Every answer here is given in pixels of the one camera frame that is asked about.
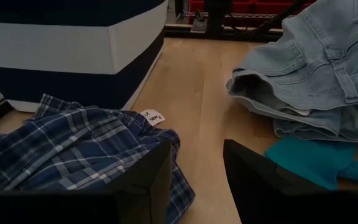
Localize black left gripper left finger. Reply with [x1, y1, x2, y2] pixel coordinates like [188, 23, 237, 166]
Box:
[104, 139, 174, 224]

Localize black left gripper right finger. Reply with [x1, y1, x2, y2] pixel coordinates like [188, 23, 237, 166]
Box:
[223, 139, 328, 224]

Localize blue plaid shirt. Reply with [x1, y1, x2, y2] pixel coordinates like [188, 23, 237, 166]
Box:
[0, 93, 196, 224]

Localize light blue denim jeans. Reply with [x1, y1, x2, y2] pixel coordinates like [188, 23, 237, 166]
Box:
[225, 0, 358, 144]

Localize navy white striped fabric bin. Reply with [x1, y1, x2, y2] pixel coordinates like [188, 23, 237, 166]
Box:
[0, 0, 169, 113]

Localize red plastic storage bin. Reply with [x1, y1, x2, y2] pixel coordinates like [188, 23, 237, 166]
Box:
[254, 0, 316, 15]
[187, 0, 255, 14]

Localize grey metal bracket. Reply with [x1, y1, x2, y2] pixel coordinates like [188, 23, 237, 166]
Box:
[190, 10, 208, 34]

